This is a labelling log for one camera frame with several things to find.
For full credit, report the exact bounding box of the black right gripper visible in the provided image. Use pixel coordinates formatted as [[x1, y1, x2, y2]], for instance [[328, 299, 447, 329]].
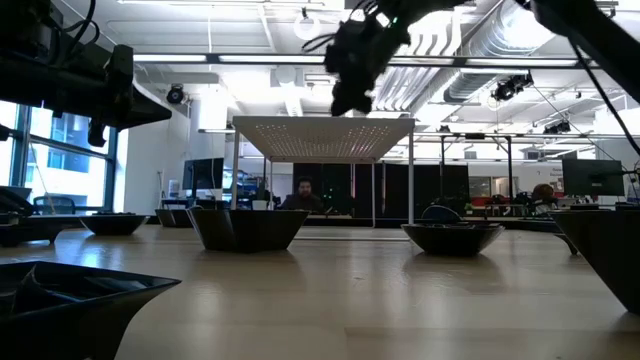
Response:
[[323, 12, 412, 117]]

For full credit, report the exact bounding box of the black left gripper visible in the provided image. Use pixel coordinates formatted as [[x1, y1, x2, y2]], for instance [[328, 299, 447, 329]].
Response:
[[59, 82, 173, 150]]

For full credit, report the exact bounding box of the black round mini plate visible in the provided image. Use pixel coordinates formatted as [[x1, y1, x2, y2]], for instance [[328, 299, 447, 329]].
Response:
[[78, 213, 151, 237], [153, 208, 194, 229]]

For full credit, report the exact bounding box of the black small square plate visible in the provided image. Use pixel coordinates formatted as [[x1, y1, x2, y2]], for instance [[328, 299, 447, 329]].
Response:
[[0, 259, 182, 360], [0, 219, 67, 248]]

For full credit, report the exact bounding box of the black leaf-shaped plate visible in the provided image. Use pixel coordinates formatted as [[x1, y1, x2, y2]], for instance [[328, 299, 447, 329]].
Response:
[[401, 222, 507, 258]]

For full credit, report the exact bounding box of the white perforated metal shelf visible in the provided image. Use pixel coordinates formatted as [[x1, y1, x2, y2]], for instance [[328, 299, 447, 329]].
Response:
[[230, 115, 417, 243]]

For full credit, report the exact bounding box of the black computer monitor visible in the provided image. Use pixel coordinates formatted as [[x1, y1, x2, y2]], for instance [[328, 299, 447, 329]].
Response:
[[561, 158, 627, 198], [181, 157, 226, 192]]

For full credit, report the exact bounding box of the large office window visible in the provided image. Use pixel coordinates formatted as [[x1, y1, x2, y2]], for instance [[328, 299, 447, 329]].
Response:
[[0, 99, 120, 214]]

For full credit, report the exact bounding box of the black room partition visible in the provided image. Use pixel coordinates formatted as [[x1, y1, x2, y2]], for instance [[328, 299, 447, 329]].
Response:
[[292, 162, 471, 220]]

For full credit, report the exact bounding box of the thin black rig stand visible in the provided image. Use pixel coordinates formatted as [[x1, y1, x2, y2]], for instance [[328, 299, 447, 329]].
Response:
[[438, 132, 515, 201]]

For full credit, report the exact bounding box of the person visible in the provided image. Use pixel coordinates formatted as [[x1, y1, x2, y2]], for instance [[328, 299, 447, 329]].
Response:
[[529, 182, 559, 217], [277, 175, 326, 212]]

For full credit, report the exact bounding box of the dark mesh office chair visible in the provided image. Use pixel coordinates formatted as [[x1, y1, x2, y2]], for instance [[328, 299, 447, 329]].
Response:
[[32, 195, 77, 216]]

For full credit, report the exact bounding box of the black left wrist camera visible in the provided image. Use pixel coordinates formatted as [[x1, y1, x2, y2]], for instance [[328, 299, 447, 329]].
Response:
[[103, 43, 135, 87]]

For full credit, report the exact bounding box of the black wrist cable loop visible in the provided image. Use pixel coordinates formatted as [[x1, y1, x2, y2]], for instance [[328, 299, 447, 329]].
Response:
[[301, 29, 337, 55]]

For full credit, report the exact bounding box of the overhead frame beam with lights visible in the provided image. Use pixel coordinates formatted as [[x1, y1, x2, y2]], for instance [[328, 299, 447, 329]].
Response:
[[132, 52, 601, 70]]

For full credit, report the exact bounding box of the white ring ceiling light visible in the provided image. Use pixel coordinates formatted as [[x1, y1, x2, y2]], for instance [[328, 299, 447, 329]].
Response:
[[293, 13, 322, 42]]

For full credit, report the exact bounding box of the black aluminium table frame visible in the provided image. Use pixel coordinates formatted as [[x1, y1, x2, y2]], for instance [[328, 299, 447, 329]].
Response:
[[0, 213, 569, 234]]

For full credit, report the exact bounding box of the silver spiral air duct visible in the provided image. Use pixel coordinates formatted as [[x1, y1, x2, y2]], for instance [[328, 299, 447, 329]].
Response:
[[442, 0, 556, 105]]

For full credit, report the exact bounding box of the black ceiling camera cluster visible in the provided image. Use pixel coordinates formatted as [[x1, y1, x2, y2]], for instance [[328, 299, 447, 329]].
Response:
[[492, 72, 534, 103]]

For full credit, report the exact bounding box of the long black arm cable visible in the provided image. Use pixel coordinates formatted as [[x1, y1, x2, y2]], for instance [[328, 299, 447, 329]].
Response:
[[569, 42, 640, 157]]

